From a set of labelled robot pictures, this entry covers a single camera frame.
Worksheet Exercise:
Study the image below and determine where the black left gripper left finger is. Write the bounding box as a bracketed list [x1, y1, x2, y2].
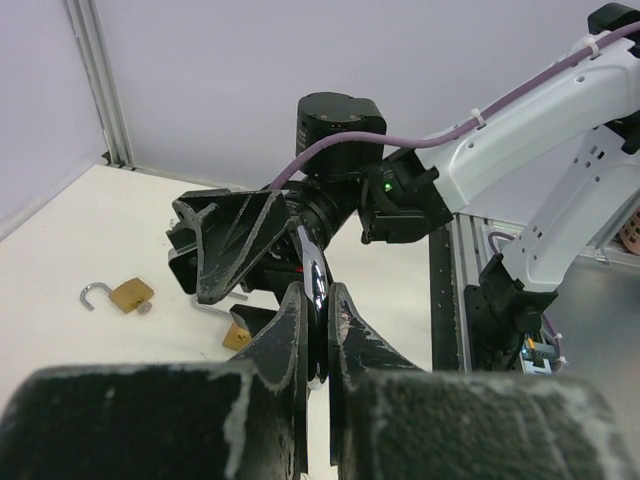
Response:
[1, 282, 308, 479]

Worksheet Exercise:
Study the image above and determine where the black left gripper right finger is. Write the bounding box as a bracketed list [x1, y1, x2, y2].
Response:
[328, 283, 628, 479]

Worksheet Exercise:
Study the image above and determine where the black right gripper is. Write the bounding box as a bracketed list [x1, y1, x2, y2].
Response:
[167, 188, 331, 341]

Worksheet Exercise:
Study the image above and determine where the large brass padlock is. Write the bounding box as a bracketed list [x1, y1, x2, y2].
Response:
[296, 225, 331, 390]

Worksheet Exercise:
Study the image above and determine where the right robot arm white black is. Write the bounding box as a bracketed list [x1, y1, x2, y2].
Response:
[168, 3, 639, 380]

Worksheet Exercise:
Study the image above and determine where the medium brass padlock long shackle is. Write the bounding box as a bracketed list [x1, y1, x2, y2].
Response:
[190, 295, 252, 352]

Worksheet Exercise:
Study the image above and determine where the brass padlock far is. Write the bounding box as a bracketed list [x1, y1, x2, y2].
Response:
[79, 277, 155, 315]

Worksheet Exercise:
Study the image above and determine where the right aluminium corner post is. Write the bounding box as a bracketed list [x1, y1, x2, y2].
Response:
[64, 0, 134, 169]

